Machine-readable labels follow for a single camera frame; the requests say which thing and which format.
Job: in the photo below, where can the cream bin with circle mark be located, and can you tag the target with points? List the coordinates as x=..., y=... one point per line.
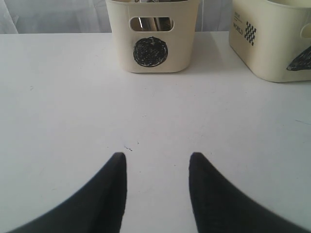
x=153, y=52

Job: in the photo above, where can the steel mug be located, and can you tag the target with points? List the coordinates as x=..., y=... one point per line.
x=155, y=24

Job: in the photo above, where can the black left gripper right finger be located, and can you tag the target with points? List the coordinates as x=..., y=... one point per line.
x=219, y=207

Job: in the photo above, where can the cream bin with triangle mark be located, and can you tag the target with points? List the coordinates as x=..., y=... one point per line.
x=273, y=38

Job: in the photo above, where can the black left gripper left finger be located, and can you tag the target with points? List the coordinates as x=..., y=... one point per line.
x=97, y=207

